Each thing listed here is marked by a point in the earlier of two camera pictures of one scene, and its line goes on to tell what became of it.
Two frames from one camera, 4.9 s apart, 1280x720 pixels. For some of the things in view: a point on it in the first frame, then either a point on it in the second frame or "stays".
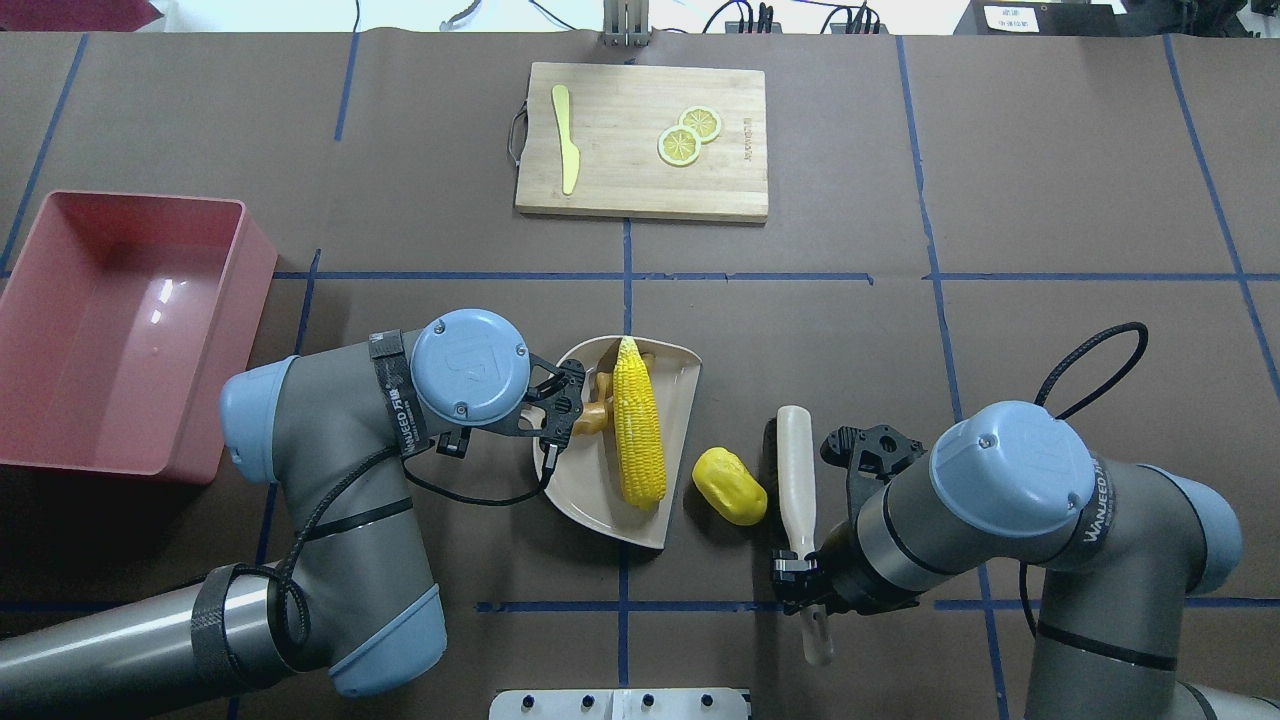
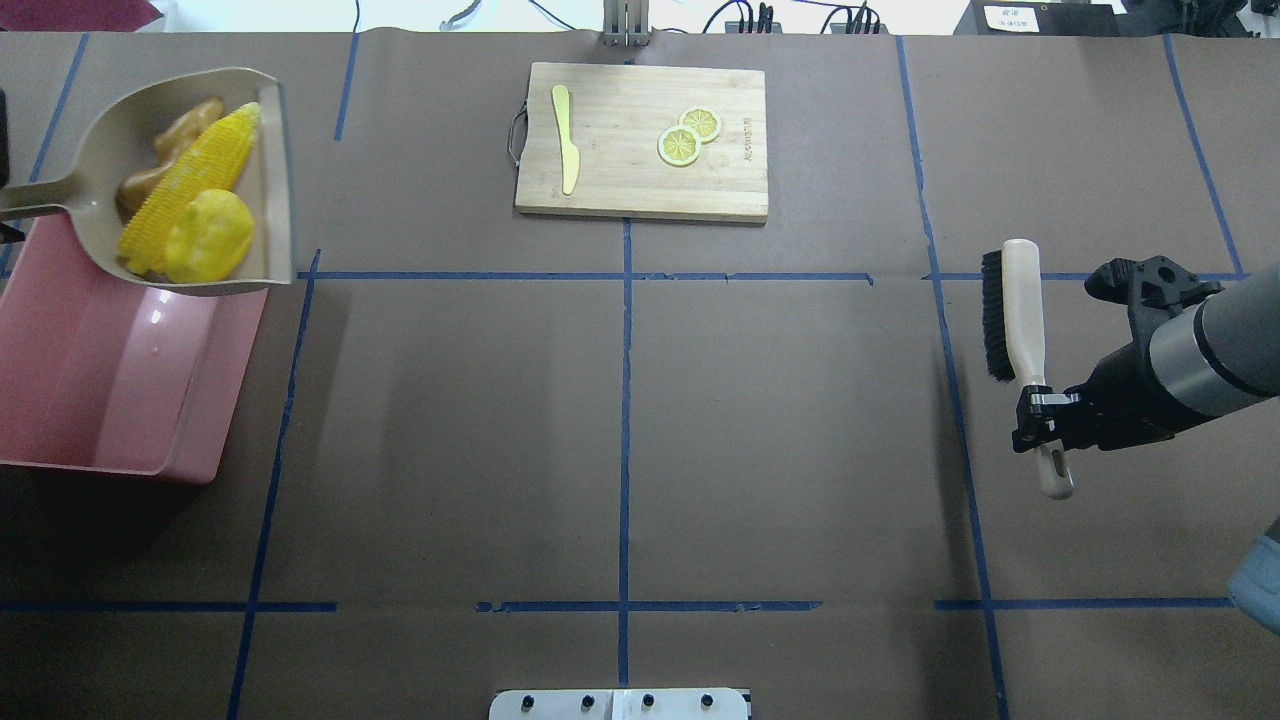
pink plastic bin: (121, 323) stays
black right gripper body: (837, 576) -> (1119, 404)
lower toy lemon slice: (679, 145) stays
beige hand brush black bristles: (788, 507) -> (1015, 340)
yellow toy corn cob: (639, 429) -> (211, 164)
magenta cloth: (76, 15) stays
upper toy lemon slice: (704, 120) stays
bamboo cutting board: (617, 115) stays
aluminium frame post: (626, 23) stays
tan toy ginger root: (594, 415) -> (170, 143)
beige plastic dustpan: (587, 479) -> (122, 141)
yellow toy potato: (726, 482) -> (210, 239)
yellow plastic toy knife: (569, 154) stays
